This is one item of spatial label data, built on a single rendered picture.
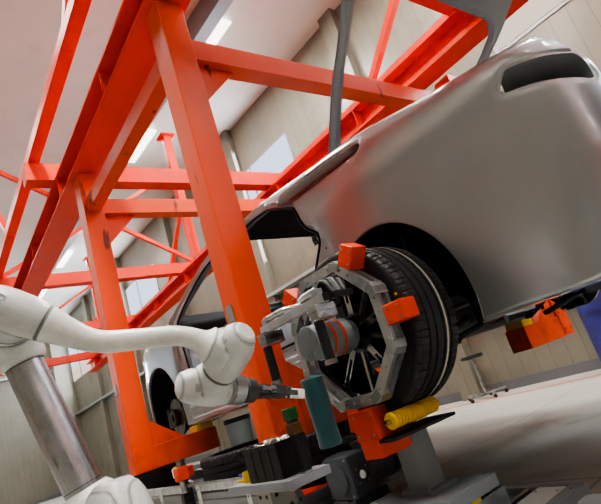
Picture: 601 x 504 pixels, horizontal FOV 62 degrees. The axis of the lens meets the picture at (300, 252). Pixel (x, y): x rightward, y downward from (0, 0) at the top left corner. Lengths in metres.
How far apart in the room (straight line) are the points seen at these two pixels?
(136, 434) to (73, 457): 2.56
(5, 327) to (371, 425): 1.21
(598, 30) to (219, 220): 5.26
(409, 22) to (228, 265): 6.30
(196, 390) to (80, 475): 0.35
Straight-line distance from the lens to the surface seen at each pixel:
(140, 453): 4.06
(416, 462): 2.04
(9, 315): 1.44
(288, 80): 3.45
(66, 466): 1.53
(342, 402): 2.00
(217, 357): 1.37
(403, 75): 5.05
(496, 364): 7.16
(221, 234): 2.43
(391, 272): 1.83
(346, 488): 2.26
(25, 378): 1.56
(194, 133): 2.69
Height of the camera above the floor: 0.67
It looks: 16 degrees up
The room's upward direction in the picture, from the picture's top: 18 degrees counter-clockwise
